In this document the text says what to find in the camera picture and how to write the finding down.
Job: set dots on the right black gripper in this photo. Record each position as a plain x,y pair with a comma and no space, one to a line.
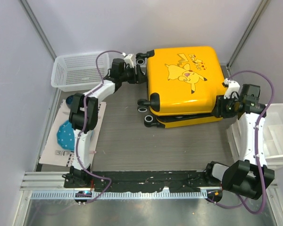
219,109

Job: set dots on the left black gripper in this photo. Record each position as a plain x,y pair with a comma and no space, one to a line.
139,78

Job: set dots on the yellow cartoon hard-shell suitcase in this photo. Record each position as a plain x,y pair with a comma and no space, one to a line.
184,84

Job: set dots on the white perforated plastic basket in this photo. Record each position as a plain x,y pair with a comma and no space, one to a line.
79,71

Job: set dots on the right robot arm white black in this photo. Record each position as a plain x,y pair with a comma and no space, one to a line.
247,146

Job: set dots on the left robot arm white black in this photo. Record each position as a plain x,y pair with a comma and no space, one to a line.
84,116

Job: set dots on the white compartment organizer tray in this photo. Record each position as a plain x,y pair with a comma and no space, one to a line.
273,136

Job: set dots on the small blue cup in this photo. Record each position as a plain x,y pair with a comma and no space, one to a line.
69,100

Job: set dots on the blue dotted plate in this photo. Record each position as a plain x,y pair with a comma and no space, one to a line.
66,136

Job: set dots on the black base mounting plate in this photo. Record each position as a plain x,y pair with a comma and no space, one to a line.
178,181

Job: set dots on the silver fork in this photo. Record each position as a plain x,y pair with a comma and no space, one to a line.
62,153

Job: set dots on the patterned white placemat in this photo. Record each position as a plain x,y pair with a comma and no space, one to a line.
48,155

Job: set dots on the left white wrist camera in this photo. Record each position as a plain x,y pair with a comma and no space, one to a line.
130,60

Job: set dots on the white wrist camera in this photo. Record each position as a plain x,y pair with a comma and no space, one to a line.
130,60
232,86

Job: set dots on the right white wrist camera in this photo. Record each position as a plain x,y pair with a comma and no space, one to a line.
232,86

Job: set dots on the aluminium rail frame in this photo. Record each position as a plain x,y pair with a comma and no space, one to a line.
39,181

